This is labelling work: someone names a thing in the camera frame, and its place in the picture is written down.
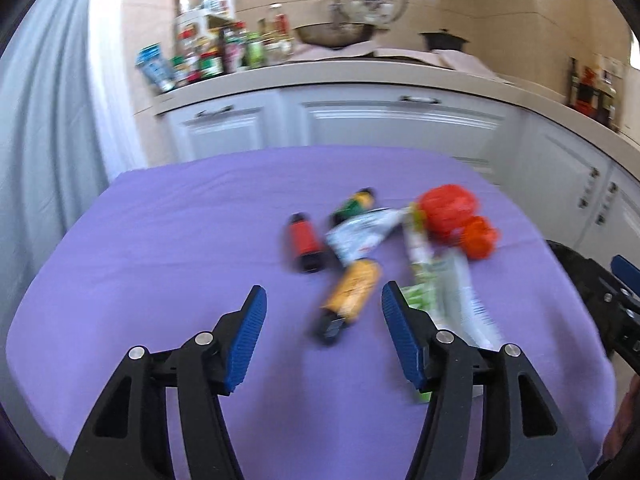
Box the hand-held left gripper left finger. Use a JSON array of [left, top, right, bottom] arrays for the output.
[[64, 285, 268, 480]]

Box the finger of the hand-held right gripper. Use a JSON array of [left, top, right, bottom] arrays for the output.
[[600, 254, 640, 321]]

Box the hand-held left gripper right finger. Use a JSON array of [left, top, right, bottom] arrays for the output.
[[381, 281, 589, 480]]

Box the small green packet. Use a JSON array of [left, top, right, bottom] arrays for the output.
[[399, 282, 437, 312]]

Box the small yellow bottle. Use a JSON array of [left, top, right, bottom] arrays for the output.
[[314, 257, 384, 346]]

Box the long white plastic wrapper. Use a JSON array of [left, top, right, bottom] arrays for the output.
[[433, 254, 504, 352]]

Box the green and white snack wrapper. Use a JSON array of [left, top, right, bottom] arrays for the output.
[[403, 204, 437, 283]]

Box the silver foil wrapper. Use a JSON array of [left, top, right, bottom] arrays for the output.
[[325, 207, 407, 266]]

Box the small red bottle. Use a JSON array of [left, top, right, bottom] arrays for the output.
[[288, 212, 327, 274]]

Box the small green bottle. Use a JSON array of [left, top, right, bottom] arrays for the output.
[[329, 187, 377, 227]]

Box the person's right hand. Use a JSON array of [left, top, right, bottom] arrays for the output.
[[601, 375, 640, 467]]

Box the white corner cabinet door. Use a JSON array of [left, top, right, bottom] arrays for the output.
[[502, 112, 617, 246], [575, 162, 640, 271]]

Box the purple tablecloth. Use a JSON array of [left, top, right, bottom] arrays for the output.
[[6, 145, 617, 480]]

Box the group of dark bottles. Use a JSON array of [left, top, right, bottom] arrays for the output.
[[567, 54, 623, 132]]

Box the narrow white cabinet door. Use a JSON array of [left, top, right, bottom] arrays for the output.
[[167, 102, 271, 163]]

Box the wide white cabinet door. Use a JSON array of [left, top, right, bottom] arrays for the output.
[[287, 87, 516, 161]]

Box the pink cloth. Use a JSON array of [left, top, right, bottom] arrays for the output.
[[295, 42, 512, 82]]

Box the red lid green label jar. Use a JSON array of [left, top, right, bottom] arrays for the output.
[[198, 49, 224, 79]]

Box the blue packet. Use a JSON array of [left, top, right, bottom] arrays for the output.
[[136, 43, 177, 94]]

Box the grey curtain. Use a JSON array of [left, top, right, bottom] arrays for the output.
[[0, 0, 113, 331]]

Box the green drink bottle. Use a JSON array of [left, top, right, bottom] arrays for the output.
[[244, 33, 266, 69]]

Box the white lidded jar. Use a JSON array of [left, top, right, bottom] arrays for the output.
[[267, 37, 297, 64]]

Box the black clay pot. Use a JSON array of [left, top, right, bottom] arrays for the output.
[[418, 28, 472, 53]]

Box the metal wok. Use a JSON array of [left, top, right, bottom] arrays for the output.
[[293, 22, 377, 51]]

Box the cooking oil bottle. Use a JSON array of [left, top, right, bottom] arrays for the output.
[[264, 3, 294, 43]]

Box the white spice rack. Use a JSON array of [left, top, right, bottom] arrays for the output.
[[174, 0, 237, 36]]

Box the white door frame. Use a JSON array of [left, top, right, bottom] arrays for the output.
[[89, 0, 149, 173]]

